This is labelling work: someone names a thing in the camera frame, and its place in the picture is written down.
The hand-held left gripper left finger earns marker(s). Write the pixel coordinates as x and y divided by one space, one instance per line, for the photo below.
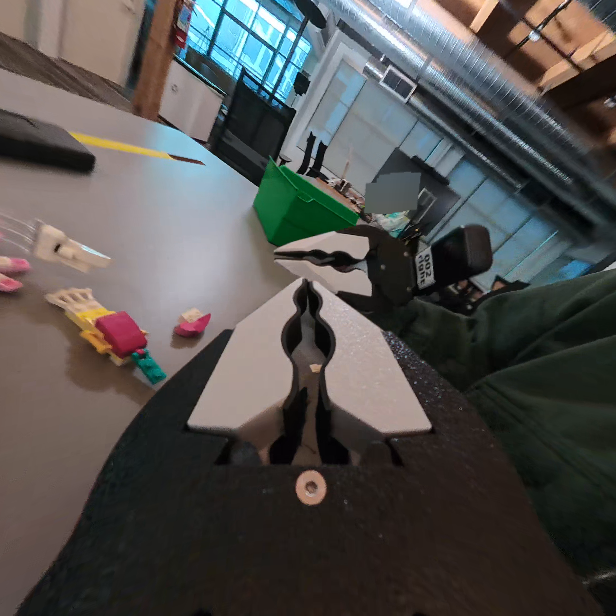
240 380

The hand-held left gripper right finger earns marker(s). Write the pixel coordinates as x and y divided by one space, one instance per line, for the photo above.
370 380

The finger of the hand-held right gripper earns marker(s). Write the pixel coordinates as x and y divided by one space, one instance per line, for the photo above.
344 281
308 246

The person's right forearm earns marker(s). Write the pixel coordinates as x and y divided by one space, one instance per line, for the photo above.
529 361

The small pink white lego piece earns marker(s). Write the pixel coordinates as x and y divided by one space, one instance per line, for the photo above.
193 325

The yellow pink lego assembly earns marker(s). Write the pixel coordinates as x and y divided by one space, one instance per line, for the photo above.
118 332

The green plastic bin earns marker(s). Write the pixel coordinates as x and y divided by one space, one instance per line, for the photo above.
298 211

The pair of black chairs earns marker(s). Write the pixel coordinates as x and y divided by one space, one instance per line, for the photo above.
313 154

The black mesh office chair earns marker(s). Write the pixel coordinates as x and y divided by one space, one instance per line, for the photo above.
252 125

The brown tape strip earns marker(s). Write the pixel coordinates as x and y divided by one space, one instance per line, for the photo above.
188 159

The white vent grille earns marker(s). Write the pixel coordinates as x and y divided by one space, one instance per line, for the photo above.
398 82

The white cabinet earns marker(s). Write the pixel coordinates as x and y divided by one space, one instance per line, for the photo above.
190 101

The yellow tape strip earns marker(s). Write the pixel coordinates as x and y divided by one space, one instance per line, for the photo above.
120 145

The large window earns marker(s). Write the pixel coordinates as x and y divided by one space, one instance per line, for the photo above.
250 38

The red fire extinguisher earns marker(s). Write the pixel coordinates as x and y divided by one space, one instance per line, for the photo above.
182 24

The clear plastic bag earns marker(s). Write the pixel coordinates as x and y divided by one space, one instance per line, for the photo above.
17 231

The black flat case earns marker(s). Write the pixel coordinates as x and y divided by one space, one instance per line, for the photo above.
38 142

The black wall screen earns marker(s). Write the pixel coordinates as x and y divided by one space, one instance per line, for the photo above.
409 166

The black wall speaker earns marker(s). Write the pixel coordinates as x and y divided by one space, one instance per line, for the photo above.
302 82

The silver ventilation duct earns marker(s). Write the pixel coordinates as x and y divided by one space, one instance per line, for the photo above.
481 72

